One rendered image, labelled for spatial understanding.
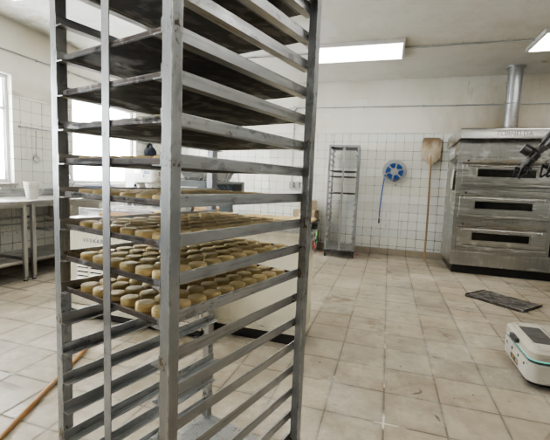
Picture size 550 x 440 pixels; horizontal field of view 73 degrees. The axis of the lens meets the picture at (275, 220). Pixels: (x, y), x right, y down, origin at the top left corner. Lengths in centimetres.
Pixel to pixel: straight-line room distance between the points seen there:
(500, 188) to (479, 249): 88
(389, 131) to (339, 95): 110
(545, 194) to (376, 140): 259
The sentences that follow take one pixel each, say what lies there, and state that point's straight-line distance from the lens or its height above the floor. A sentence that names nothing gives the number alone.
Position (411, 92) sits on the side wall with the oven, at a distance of 693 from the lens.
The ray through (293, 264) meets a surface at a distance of 265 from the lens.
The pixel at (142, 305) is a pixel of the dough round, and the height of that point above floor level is 88.
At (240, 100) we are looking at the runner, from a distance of 103.
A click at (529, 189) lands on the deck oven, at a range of 601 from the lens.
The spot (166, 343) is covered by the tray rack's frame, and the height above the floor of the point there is 83.
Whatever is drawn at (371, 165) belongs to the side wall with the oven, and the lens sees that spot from 676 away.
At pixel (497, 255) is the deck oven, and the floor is 30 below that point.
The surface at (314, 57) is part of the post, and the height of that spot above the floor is 161.
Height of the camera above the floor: 119
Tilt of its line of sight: 6 degrees down
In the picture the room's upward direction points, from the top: 2 degrees clockwise
